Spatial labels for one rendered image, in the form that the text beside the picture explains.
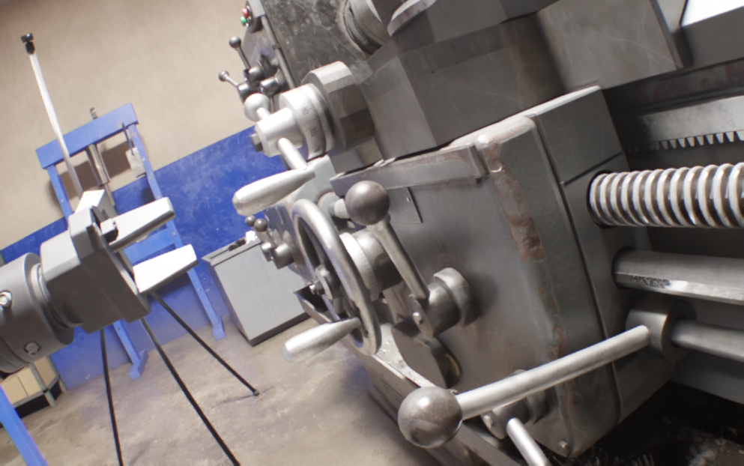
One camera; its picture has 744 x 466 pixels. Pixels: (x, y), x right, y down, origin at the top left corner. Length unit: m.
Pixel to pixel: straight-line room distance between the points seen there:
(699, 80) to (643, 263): 0.15
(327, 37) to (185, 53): 3.47
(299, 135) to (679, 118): 0.34
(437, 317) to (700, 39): 0.31
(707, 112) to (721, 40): 0.06
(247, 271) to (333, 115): 2.66
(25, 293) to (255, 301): 2.75
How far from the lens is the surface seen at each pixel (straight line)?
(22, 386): 4.55
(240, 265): 3.11
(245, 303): 3.14
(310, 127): 0.49
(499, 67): 0.44
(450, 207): 0.43
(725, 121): 0.40
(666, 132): 0.43
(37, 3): 5.13
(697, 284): 0.37
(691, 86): 0.43
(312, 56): 1.23
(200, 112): 4.53
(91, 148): 4.08
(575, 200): 0.40
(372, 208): 0.40
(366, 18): 1.12
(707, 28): 0.38
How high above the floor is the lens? 0.82
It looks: 8 degrees down
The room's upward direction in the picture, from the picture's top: 23 degrees counter-clockwise
